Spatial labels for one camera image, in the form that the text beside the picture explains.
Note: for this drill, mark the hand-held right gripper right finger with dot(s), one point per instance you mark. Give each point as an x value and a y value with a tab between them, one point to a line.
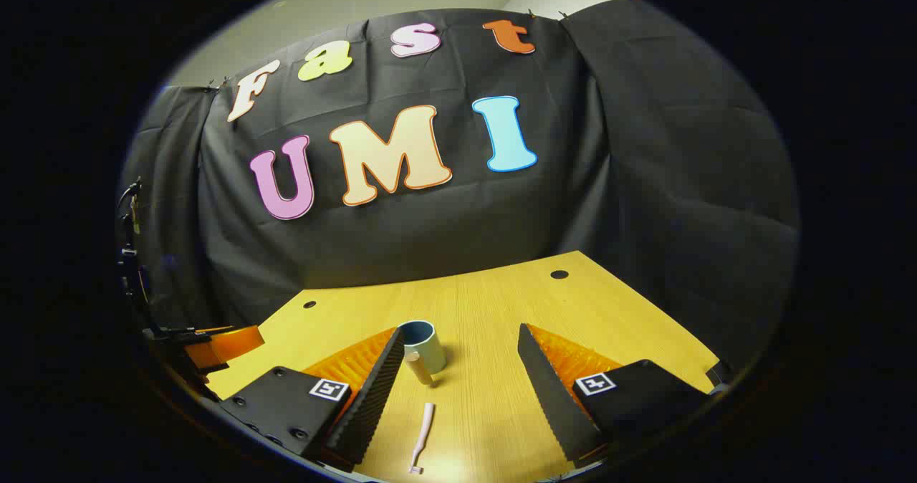
555	404

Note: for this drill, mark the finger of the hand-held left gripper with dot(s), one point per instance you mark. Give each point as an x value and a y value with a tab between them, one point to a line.
229	343

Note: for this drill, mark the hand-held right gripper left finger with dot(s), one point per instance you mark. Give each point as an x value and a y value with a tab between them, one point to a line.
372	397

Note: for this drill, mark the pink toothbrush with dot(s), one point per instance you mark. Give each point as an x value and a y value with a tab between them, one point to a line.
425	426

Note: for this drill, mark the yellow wooden desktop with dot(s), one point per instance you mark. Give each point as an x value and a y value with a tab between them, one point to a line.
487	304

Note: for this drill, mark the black backdrop cloth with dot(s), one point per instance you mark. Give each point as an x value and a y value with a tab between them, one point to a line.
430	239

